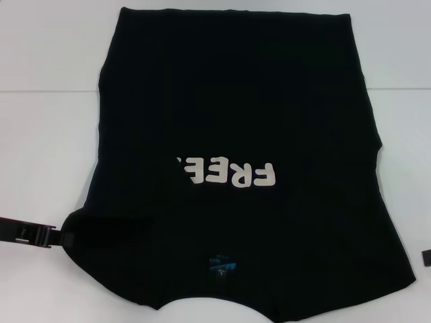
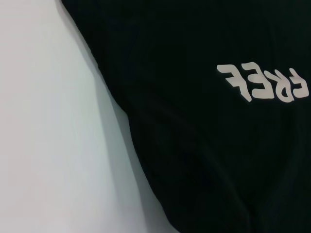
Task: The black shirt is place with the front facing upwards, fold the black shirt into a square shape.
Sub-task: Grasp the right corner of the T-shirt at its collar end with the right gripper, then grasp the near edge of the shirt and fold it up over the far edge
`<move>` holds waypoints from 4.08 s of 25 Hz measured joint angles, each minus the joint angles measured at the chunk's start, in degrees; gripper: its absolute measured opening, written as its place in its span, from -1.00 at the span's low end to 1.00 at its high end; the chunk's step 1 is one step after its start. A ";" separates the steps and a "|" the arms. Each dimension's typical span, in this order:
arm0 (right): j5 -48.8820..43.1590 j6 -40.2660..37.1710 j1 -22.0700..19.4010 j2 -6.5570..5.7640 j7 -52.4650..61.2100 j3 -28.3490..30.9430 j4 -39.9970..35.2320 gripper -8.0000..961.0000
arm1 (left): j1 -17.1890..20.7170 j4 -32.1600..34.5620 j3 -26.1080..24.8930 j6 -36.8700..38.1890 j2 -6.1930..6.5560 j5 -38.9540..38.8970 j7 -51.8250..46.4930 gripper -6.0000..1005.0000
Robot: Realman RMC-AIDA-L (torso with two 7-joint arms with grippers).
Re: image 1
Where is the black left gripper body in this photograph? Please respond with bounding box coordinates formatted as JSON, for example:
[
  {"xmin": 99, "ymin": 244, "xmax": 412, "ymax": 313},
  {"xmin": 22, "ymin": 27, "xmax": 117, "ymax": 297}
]
[{"xmin": 0, "ymin": 216, "xmax": 22, "ymax": 244}]

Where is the black t-shirt with FREE print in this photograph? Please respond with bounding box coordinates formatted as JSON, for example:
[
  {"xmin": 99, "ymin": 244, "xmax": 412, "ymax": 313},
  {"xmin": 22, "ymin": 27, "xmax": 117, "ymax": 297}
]
[{"xmin": 62, "ymin": 7, "xmax": 419, "ymax": 319}]

